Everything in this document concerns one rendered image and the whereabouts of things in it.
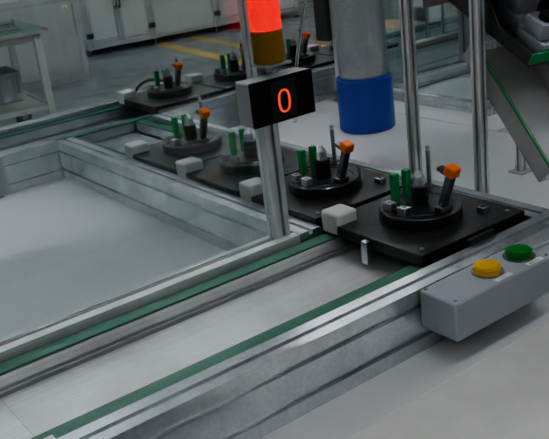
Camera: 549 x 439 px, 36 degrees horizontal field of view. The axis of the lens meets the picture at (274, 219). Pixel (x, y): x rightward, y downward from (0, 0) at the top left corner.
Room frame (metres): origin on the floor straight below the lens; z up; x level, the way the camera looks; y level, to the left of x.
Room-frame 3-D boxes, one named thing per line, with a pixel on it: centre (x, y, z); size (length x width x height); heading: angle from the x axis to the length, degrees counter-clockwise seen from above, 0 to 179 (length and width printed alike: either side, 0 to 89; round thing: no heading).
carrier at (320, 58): (2.88, -0.13, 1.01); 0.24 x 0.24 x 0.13; 34
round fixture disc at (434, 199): (1.34, -0.25, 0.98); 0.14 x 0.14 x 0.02
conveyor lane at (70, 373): (1.19, 0.02, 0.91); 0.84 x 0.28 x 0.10; 124
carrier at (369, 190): (1.55, -0.10, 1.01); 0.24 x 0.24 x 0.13; 34
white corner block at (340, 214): (1.37, -0.11, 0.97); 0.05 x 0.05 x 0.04; 34
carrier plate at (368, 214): (1.34, -0.25, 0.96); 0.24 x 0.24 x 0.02; 34
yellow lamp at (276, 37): (1.33, -0.02, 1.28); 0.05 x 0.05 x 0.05
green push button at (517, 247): (1.15, -0.35, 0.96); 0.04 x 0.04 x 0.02
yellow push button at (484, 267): (1.11, -0.30, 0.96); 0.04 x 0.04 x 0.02
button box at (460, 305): (1.11, -0.30, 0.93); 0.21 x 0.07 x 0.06; 124
